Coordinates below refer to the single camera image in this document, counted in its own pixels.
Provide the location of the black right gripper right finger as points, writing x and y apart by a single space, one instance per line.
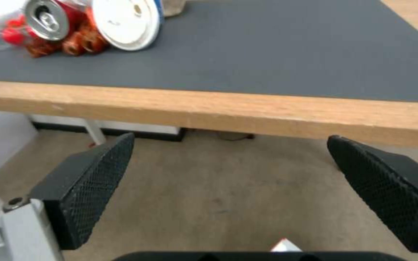
386 185

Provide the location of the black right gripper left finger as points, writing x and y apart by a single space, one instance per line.
85 190

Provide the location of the white table leg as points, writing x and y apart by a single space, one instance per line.
93 130

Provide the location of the white cabinet with black base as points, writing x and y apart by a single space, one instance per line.
107 127

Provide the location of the wooden table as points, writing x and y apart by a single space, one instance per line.
209 111

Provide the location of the red orange snack wrapper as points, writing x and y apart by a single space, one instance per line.
71 43

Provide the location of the red soda can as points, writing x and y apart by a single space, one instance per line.
49 19

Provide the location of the grey table mat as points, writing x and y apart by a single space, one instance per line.
230 51

